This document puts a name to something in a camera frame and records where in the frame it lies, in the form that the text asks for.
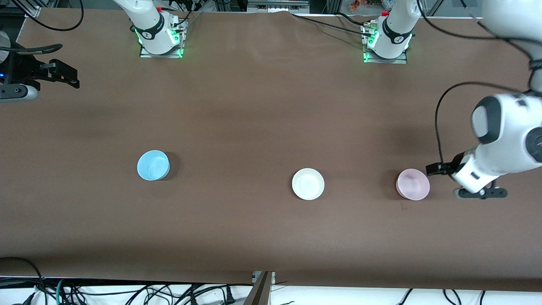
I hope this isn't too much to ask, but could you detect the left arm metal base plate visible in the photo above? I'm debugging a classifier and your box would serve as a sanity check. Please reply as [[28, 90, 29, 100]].
[[362, 21, 408, 64]]

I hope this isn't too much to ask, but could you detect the long black tabletop cable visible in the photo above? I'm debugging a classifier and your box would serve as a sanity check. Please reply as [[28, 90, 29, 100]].
[[291, 14, 374, 37]]

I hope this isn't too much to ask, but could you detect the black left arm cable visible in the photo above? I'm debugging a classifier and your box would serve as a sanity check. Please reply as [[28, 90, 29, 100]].
[[417, 0, 542, 168]]

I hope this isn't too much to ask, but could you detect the long black floor cable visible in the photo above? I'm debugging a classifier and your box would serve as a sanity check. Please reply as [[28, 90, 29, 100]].
[[64, 281, 254, 298]]

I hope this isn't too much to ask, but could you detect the metal table leg profile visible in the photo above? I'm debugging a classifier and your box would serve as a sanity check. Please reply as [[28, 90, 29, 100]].
[[245, 271, 274, 305]]

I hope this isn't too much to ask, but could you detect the brown table cover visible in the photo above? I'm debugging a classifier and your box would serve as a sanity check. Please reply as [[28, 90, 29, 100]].
[[0, 8, 542, 293]]

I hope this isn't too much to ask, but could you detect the blue bowl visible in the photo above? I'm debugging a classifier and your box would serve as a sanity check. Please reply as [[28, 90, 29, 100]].
[[137, 150, 171, 181]]

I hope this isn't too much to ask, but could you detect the pink bowl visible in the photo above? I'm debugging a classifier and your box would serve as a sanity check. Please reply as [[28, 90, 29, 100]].
[[396, 168, 431, 201]]

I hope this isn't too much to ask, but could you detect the black arched floor cable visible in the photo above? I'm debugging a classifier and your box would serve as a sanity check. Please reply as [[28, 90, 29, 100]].
[[0, 256, 46, 305]]

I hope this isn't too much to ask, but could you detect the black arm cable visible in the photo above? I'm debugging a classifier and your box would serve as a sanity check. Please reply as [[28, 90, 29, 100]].
[[8, 0, 84, 32], [417, 0, 542, 168]]

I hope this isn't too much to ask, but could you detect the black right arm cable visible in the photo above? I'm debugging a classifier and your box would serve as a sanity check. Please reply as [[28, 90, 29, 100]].
[[8, 0, 84, 32]]

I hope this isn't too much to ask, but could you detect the teal cable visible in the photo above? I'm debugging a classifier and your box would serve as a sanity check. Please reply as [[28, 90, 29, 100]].
[[55, 277, 69, 305]]

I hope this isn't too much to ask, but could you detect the orange background object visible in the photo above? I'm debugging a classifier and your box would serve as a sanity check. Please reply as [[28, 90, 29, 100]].
[[349, 0, 382, 11]]

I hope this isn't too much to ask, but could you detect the aluminium frame profile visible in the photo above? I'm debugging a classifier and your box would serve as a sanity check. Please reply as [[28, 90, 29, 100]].
[[8, 0, 41, 18]]

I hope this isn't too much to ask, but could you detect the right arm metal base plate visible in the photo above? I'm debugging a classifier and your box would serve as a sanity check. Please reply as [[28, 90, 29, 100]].
[[139, 19, 187, 58]]

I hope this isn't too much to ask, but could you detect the white bowl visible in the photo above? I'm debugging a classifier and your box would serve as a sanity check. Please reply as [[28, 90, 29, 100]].
[[292, 168, 325, 200]]

